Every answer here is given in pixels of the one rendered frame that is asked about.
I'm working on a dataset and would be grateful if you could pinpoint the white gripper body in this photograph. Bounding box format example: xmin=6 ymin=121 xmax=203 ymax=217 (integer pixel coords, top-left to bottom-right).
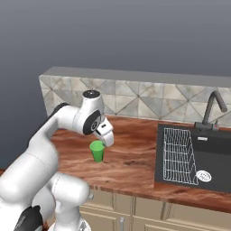
xmin=99 ymin=125 xmax=116 ymax=148

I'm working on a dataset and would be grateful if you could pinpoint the green cup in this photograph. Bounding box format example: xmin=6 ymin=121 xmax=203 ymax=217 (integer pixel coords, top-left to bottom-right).
xmin=89 ymin=140 xmax=106 ymax=163

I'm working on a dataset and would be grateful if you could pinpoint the dark grey sink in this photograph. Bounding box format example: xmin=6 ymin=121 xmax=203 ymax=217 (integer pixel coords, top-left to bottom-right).
xmin=153 ymin=123 xmax=231 ymax=194

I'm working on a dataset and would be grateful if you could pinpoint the white round sink drain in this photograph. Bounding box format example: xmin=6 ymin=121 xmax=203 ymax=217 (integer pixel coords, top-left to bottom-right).
xmin=195 ymin=170 xmax=213 ymax=183

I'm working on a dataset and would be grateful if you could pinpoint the beige drawer front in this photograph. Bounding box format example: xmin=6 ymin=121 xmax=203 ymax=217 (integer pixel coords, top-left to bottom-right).
xmin=133 ymin=196 xmax=166 ymax=221
xmin=83 ymin=188 xmax=116 ymax=211
xmin=167 ymin=202 xmax=231 ymax=231

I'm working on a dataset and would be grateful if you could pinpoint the beige cupboard door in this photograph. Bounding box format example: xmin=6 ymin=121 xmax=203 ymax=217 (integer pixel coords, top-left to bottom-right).
xmin=79 ymin=209 xmax=134 ymax=231
xmin=132 ymin=215 xmax=231 ymax=231

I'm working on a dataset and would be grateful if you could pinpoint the dark grey tap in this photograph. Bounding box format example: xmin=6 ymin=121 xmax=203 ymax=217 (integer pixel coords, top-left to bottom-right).
xmin=194 ymin=90 xmax=228 ymax=132

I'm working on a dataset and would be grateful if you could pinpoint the white wire rack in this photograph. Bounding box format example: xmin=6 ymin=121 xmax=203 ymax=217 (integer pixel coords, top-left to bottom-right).
xmin=162 ymin=127 xmax=199 ymax=186

